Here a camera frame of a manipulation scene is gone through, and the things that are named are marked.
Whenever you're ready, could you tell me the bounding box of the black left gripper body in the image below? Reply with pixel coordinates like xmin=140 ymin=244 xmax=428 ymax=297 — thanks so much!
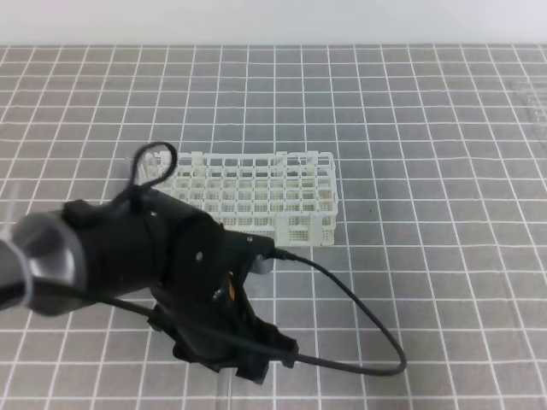
xmin=63 ymin=194 xmax=297 ymax=384

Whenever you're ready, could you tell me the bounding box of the grey checked tablecloth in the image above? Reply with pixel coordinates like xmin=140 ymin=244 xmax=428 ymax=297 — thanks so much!
xmin=1 ymin=44 xmax=546 ymax=409

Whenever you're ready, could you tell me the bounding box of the white test tube rack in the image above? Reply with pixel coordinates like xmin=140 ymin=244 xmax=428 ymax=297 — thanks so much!
xmin=155 ymin=151 xmax=338 ymax=247

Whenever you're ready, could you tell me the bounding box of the clear test tube pile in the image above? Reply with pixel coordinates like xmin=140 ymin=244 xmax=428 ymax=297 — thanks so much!
xmin=513 ymin=79 xmax=546 ymax=132

